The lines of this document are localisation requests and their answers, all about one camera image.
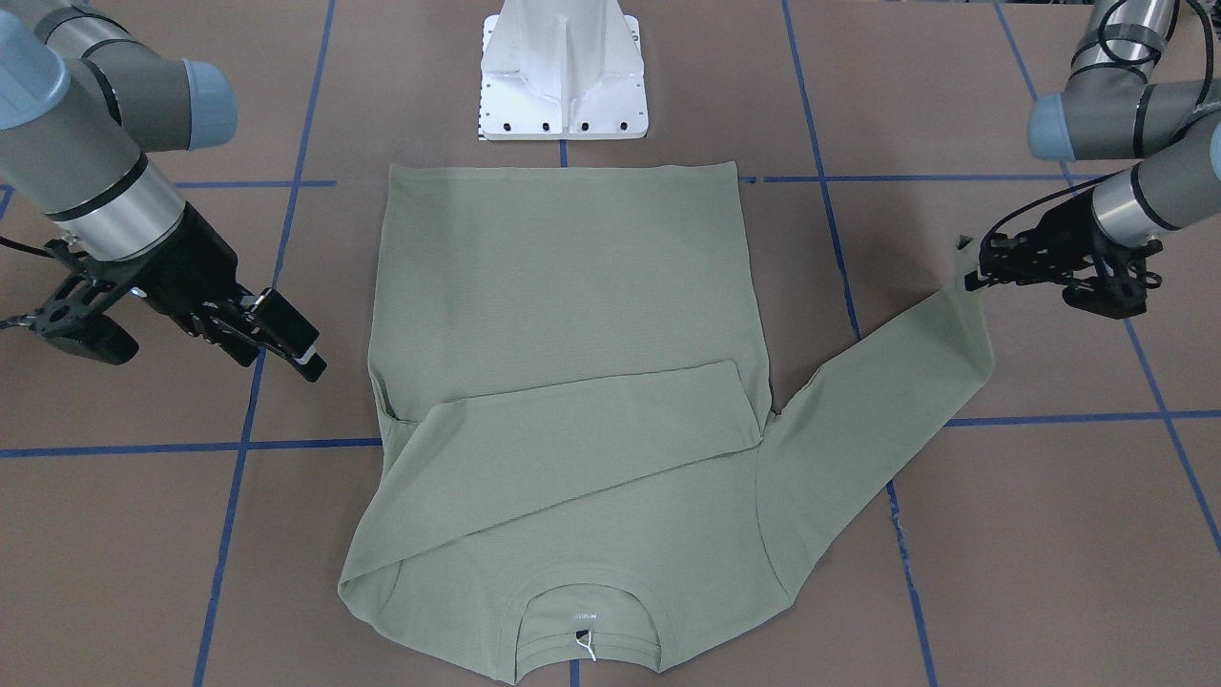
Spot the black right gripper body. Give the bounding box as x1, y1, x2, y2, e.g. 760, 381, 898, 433
27, 205, 249, 356

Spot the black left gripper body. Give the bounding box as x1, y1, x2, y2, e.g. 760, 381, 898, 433
996, 196, 1162, 297

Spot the sage green long-sleeve shirt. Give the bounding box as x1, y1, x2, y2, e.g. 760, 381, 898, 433
339, 162, 995, 685

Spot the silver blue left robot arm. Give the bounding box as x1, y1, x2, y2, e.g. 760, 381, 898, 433
965, 1, 1219, 318

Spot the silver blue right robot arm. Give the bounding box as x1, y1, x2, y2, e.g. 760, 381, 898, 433
1, 1, 326, 382

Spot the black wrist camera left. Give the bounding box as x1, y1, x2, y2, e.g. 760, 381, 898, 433
1063, 277, 1148, 318

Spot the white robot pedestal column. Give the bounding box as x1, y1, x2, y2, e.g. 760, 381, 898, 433
477, 1, 650, 142

